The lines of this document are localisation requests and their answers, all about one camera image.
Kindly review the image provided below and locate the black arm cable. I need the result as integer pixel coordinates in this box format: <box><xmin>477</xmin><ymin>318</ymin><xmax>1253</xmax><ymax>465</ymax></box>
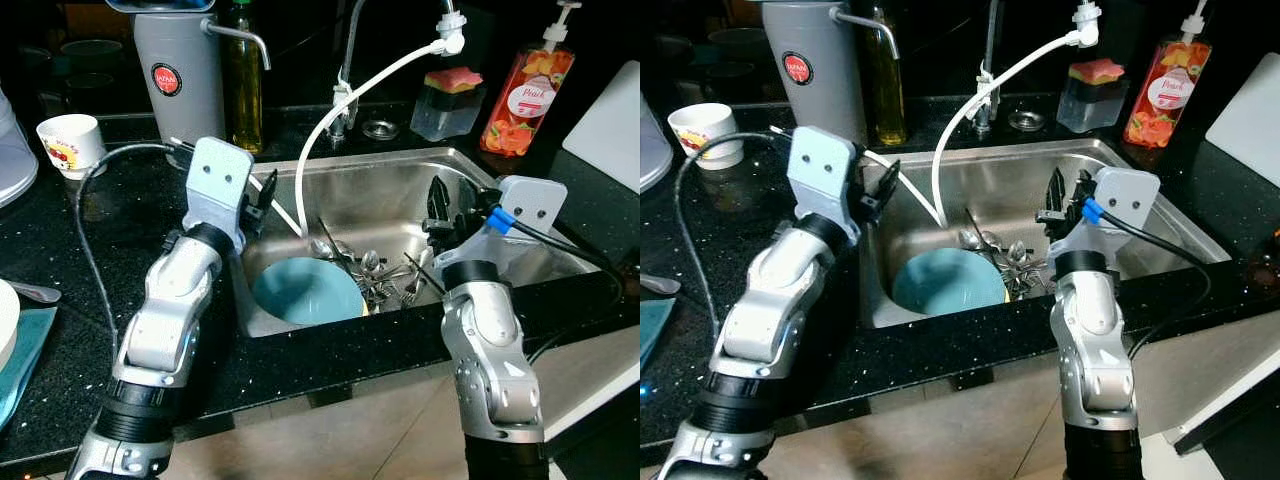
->
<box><xmin>73</xmin><ymin>142</ymin><xmax>196</xmax><ymax>356</ymax></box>
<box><xmin>1082</xmin><ymin>198</ymin><xmax>1214</xmax><ymax>361</ymax></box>
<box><xmin>483</xmin><ymin>208</ymin><xmax>628</xmax><ymax>366</ymax></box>
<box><xmin>672</xmin><ymin>130</ymin><xmax>796</xmax><ymax>346</ymax></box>

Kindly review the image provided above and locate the white cartoon print mug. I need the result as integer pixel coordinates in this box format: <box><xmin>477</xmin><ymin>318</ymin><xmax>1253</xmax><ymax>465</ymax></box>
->
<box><xmin>667</xmin><ymin>102</ymin><xmax>747</xmax><ymax>172</ymax></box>
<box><xmin>36</xmin><ymin>113</ymin><xmax>107</xmax><ymax>182</ymax></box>

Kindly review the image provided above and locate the grey water filter canister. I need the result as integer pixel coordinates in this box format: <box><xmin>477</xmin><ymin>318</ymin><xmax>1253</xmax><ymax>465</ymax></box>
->
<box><xmin>105</xmin><ymin>0</ymin><xmax>272</xmax><ymax>149</ymax></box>
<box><xmin>762</xmin><ymin>0</ymin><xmax>901</xmax><ymax>149</ymax></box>

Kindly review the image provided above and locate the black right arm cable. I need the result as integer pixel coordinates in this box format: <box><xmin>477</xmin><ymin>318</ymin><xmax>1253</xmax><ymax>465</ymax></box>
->
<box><xmin>483</xmin><ymin>208</ymin><xmax>628</xmax><ymax>366</ymax></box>
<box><xmin>1082</xmin><ymin>198</ymin><xmax>1214</xmax><ymax>361</ymax></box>

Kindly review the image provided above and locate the olive oil glass bottle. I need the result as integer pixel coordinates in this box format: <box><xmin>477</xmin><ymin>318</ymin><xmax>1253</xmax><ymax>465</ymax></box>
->
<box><xmin>865</xmin><ymin>3</ymin><xmax>908</xmax><ymax>147</ymax></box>
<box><xmin>220</xmin><ymin>0</ymin><xmax>265</xmax><ymax>155</ymax></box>

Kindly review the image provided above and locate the teal plate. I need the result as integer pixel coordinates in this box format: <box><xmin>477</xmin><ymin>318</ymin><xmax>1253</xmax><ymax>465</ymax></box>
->
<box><xmin>891</xmin><ymin>246</ymin><xmax>1009</xmax><ymax>317</ymax></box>
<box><xmin>250</xmin><ymin>256</ymin><xmax>367</xmax><ymax>327</ymax></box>

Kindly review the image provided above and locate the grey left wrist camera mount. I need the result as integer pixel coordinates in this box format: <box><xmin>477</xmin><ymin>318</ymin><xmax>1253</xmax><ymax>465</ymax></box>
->
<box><xmin>183</xmin><ymin>137</ymin><xmax>256</xmax><ymax>251</ymax></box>
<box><xmin>785</xmin><ymin>126</ymin><xmax>861</xmax><ymax>246</ymax></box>

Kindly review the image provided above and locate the black side cabinet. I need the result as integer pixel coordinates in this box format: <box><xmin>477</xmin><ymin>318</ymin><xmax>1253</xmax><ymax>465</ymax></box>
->
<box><xmin>548</xmin><ymin>385</ymin><xmax>641</xmax><ymax>480</ymax></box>
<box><xmin>1175</xmin><ymin>365</ymin><xmax>1280</xmax><ymax>480</ymax></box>

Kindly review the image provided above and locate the teal cloth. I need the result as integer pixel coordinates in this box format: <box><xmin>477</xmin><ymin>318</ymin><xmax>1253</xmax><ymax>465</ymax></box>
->
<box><xmin>640</xmin><ymin>297</ymin><xmax>679</xmax><ymax>369</ymax></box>
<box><xmin>0</xmin><ymin>305</ymin><xmax>59</xmax><ymax>429</ymax></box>

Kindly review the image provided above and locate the grey cabinet door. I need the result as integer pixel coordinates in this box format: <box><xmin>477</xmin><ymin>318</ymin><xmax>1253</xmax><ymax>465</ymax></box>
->
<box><xmin>1130</xmin><ymin>308</ymin><xmax>1280</xmax><ymax>441</ymax></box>
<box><xmin>765</xmin><ymin>355</ymin><xmax>1071</xmax><ymax>480</ymax></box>
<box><xmin>165</xmin><ymin>365</ymin><xmax>466</xmax><ymax>480</ymax></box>
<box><xmin>535</xmin><ymin>322</ymin><xmax>641</xmax><ymax>441</ymax></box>

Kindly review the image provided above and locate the red yellow sponge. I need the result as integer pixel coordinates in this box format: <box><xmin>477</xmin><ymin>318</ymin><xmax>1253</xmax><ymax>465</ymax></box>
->
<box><xmin>424</xmin><ymin>66</ymin><xmax>487</xmax><ymax>94</ymax></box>
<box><xmin>1068</xmin><ymin>57</ymin><xmax>1128</xmax><ymax>85</ymax></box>

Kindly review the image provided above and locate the white cutting board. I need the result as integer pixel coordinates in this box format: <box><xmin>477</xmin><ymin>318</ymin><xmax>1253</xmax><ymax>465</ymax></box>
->
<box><xmin>1204</xmin><ymin>52</ymin><xmax>1280</xmax><ymax>163</ymax></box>
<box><xmin>561</xmin><ymin>60</ymin><xmax>641</xmax><ymax>193</ymax></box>

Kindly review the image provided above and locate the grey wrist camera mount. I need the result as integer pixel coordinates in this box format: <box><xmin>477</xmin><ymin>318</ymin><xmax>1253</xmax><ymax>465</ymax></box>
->
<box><xmin>1050</xmin><ymin>165</ymin><xmax>1163</xmax><ymax>273</ymax></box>
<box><xmin>183</xmin><ymin>137</ymin><xmax>256</xmax><ymax>251</ymax></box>
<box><xmin>785</xmin><ymin>126</ymin><xmax>861</xmax><ymax>246</ymax></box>
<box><xmin>438</xmin><ymin>175</ymin><xmax>569</xmax><ymax>283</ymax></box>

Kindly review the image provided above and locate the chrome faucet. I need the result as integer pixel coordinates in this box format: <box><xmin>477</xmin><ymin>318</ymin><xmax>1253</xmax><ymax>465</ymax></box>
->
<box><xmin>328</xmin><ymin>0</ymin><xmax>463</xmax><ymax>143</ymax></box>
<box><xmin>972</xmin><ymin>0</ymin><xmax>1099</xmax><ymax>134</ymax></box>

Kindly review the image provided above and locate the white bowl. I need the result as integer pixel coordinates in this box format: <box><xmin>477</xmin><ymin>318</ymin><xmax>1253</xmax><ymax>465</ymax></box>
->
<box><xmin>0</xmin><ymin>277</ymin><xmax>22</xmax><ymax>373</ymax></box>

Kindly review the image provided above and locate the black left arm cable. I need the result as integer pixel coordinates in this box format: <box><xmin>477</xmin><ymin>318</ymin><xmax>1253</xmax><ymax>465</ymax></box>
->
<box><xmin>672</xmin><ymin>130</ymin><xmax>796</xmax><ymax>346</ymax></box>
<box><xmin>73</xmin><ymin>142</ymin><xmax>196</xmax><ymax>356</ymax></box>

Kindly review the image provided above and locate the white tiered plastic container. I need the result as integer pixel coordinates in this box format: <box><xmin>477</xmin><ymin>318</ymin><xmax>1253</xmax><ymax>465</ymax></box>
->
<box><xmin>640</xmin><ymin>93</ymin><xmax>674</xmax><ymax>193</ymax></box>
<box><xmin>0</xmin><ymin>88</ymin><xmax>40</xmax><ymax>208</ymax></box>

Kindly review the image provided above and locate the stainless steel sink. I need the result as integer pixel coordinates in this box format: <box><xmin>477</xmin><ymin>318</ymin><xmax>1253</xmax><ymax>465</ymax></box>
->
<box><xmin>860</xmin><ymin>137</ymin><xmax>1233</xmax><ymax>330</ymax></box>
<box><xmin>232</xmin><ymin>146</ymin><xmax>603</xmax><ymax>339</ymax></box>

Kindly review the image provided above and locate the black chopstick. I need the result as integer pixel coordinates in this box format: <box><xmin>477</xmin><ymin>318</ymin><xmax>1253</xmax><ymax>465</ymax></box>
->
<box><xmin>965</xmin><ymin>207</ymin><xmax>1011</xmax><ymax>271</ymax></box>
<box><xmin>404</xmin><ymin>252</ymin><xmax>447</xmax><ymax>296</ymax></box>
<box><xmin>317</xmin><ymin>217</ymin><xmax>366</xmax><ymax>286</ymax></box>

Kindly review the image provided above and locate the white hose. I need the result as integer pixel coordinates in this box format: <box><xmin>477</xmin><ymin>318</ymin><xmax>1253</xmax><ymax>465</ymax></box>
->
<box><xmin>168</xmin><ymin>38</ymin><xmax>449</xmax><ymax>239</ymax></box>
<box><xmin>768</xmin><ymin>30</ymin><xmax>1086</xmax><ymax>229</ymax></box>

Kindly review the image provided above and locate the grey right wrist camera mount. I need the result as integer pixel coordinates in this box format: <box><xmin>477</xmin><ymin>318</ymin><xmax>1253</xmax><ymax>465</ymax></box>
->
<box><xmin>438</xmin><ymin>175</ymin><xmax>569</xmax><ymax>283</ymax></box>
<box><xmin>1050</xmin><ymin>165</ymin><xmax>1163</xmax><ymax>273</ymax></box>

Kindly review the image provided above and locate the clear plastic sponge holder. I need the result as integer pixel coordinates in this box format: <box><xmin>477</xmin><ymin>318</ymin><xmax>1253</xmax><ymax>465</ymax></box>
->
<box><xmin>409</xmin><ymin>84</ymin><xmax>489</xmax><ymax>142</ymax></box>
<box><xmin>1056</xmin><ymin>75</ymin><xmax>1132</xmax><ymax>134</ymax></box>

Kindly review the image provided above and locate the peach soap bottle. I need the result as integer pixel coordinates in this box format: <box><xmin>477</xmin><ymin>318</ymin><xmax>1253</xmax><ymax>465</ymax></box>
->
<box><xmin>1121</xmin><ymin>0</ymin><xmax>1214</xmax><ymax>150</ymax></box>
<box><xmin>479</xmin><ymin>0</ymin><xmax>584</xmax><ymax>159</ymax></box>

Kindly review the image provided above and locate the white faucet diverter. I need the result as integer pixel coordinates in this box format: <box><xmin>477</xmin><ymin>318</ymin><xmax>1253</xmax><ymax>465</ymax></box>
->
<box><xmin>1071</xmin><ymin>0</ymin><xmax>1104</xmax><ymax>49</ymax></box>
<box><xmin>434</xmin><ymin>8</ymin><xmax>469</xmax><ymax>57</ymax></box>

